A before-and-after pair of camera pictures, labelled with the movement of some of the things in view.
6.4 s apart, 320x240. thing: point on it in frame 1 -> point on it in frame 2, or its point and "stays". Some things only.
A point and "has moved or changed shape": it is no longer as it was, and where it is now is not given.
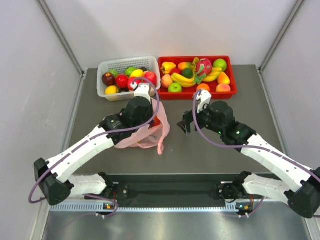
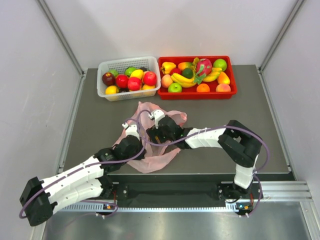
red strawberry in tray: [175, 70] stays
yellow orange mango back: [182, 65] stays
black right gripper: [184, 124] -> [153, 132]
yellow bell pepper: [167, 66] stays
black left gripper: [151, 113] -> [141, 156]
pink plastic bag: [148, 137] has moved or changed shape
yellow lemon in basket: [137, 73] stays
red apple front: [130, 80] stays
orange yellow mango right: [223, 78] stays
